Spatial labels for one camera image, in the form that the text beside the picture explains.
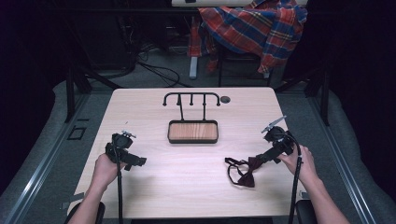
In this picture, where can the dark red bow tie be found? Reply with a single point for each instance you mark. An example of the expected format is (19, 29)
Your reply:
(247, 177)

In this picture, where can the red blue plaid shirt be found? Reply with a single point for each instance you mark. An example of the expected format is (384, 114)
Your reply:
(258, 28)

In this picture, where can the white desk leg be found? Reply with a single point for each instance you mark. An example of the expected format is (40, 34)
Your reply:
(193, 67)

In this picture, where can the white desk top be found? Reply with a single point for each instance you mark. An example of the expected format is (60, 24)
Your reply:
(218, 2)

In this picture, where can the black hook rack wooden tray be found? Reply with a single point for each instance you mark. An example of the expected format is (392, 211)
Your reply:
(193, 132)

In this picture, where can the person's left hand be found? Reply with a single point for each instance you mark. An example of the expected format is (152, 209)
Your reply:
(106, 169)

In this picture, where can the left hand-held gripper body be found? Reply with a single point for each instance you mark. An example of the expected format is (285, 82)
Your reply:
(122, 142)

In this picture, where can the black metal stand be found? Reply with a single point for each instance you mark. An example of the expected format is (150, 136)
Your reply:
(71, 93)
(325, 96)

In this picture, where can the black chair frame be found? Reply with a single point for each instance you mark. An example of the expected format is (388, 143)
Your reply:
(221, 68)

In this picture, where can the metal floor rail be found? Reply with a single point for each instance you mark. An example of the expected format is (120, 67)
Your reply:
(40, 168)
(345, 168)

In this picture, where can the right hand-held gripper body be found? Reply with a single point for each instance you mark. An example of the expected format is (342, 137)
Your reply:
(280, 140)

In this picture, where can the person's right hand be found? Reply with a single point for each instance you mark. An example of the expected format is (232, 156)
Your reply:
(300, 163)

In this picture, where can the round table grommet hole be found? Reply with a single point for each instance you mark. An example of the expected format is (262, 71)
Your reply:
(225, 99)

